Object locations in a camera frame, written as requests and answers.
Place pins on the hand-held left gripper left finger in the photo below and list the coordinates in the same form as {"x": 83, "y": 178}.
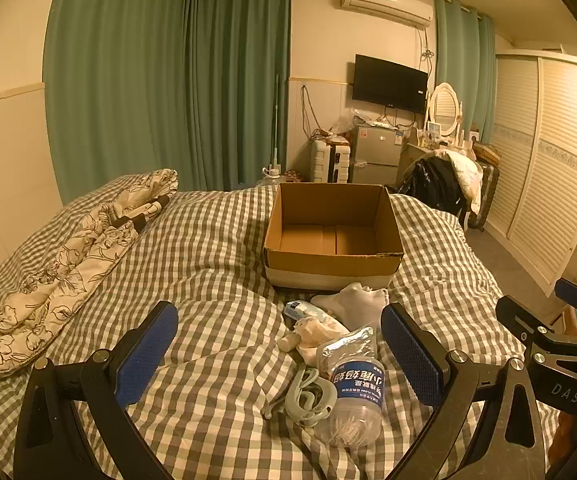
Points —
{"x": 146, "y": 355}

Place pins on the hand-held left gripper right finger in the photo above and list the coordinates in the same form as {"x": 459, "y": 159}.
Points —
{"x": 411, "y": 355}

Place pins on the clear plastic water bottle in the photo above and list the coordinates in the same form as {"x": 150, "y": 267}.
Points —
{"x": 353, "y": 385}

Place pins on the white sock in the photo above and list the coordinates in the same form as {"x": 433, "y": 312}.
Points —
{"x": 356, "y": 305}

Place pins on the small blue white packet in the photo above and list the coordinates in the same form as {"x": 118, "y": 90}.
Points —
{"x": 301, "y": 310}

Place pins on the small white tube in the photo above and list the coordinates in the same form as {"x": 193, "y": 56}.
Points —
{"x": 288, "y": 342}

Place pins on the brown cardboard box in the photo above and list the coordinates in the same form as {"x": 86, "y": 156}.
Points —
{"x": 328, "y": 260}

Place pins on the checkered bed sheet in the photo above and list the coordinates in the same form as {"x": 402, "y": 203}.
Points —
{"x": 208, "y": 285}

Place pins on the floral quilt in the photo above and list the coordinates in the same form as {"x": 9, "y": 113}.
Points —
{"x": 58, "y": 280}

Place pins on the dark suitcase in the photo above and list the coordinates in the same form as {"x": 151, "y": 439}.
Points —
{"x": 485, "y": 195}

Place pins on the white louvered wardrobe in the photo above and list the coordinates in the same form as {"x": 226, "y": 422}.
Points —
{"x": 543, "y": 160}

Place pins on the white padded jacket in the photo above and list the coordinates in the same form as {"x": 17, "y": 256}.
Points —
{"x": 465, "y": 172}

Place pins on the silver mini fridge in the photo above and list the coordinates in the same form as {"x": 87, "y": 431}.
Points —
{"x": 374, "y": 152}

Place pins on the white suitcase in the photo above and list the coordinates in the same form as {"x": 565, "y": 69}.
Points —
{"x": 329, "y": 161}

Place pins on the clear water jug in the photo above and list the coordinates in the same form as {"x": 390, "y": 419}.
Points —
{"x": 271, "y": 177}

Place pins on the white oval vanity mirror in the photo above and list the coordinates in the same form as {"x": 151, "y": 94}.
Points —
{"x": 443, "y": 107}

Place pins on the narrow green curtain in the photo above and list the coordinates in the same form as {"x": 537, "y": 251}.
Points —
{"x": 461, "y": 60}

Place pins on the white mop pole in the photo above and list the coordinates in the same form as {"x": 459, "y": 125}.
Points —
{"x": 276, "y": 125}

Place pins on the wide green curtain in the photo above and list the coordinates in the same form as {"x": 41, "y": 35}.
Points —
{"x": 143, "y": 85}

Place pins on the white air conditioner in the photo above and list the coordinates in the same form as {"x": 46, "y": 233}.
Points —
{"x": 386, "y": 4}

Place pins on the black wall television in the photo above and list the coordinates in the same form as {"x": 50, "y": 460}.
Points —
{"x": 388, "y": 82}

